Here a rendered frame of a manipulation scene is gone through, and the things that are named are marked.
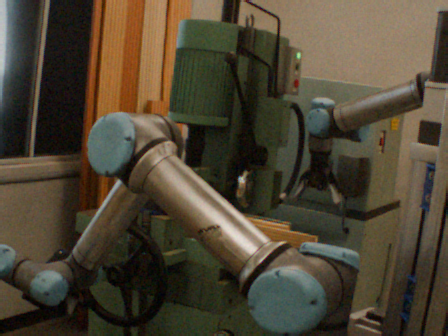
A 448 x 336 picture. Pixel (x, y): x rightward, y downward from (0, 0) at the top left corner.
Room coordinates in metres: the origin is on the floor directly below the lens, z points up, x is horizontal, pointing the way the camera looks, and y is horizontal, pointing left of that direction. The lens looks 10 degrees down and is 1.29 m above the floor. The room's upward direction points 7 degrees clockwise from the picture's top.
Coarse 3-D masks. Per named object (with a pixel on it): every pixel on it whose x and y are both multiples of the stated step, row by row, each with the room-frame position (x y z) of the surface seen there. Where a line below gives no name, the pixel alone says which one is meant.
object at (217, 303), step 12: (108, 264) 1.87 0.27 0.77; (168, 276) 1.78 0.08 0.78; (180, 276) 1.76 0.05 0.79; (192, 276) 1.75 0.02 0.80; (168, 288) 1.78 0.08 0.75; (180, 288) 1.76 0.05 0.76; (192, 288) 1.74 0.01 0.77; (204, 288) 1.73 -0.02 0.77; (216, 288) 1.71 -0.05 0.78; (228, 288) 1.73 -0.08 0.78; (168, 300) 1.78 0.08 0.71; (180, 300) 1.76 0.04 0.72; (192, 300) 1.74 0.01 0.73; (204, 300) 1.73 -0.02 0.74; (216, 300) 1.71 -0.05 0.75; (228, 300) 1.74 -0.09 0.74; (240, 300) 1.82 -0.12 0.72; (216, 312) 1.71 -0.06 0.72
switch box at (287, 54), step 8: (280, 48) 2.14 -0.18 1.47; (288, 48) 2.12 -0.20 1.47; (296, 48) 2.15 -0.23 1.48; (280, 56) 2.13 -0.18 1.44; (288, 56) 2.12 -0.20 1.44; (296, 56) 2.15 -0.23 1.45; (280, 64) 2.13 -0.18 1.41; (288, 64) 2.12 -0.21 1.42; (280, 72) 2.13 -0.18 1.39; (288, 72) 2.12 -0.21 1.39; (280, 80) 2.13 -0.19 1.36; (288, 80) 2.12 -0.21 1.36; (272, 88) 2.14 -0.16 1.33; (280, 88) 2.13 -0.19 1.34; (288, 88) 2.12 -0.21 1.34; (296, 88) 2.18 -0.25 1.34
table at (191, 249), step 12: (84, 216) 1.91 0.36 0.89; (84, 228) 1.91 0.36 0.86; (192, 240) 1.75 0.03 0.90; (120, 252) 1.74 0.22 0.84; (168, 252) 1.70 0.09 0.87; (180, 252) 1.72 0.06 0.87; (192, 252) 1.75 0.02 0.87; (204, 252) 1.73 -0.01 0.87; (168, 264) 1.67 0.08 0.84; (216, 264) 1.72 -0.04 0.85
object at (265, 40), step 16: (256, 32) 2.08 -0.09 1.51; (272, 32) 2.11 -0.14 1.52; (256, 48) 2.07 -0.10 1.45; (272, 48) 2.12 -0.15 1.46; (256, 64) 2.07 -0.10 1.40; (272, 64) 2.13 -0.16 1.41; (256, 80) 2.07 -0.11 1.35; (272, 80) 2.15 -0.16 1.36; (256, 96) 2.07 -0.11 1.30; (272, 96) 2.16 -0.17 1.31; (256, 112) 2.07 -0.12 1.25; (272, 160) 2.22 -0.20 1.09; (240, 208) 2.07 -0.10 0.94; (256, 208) 2.14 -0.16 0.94
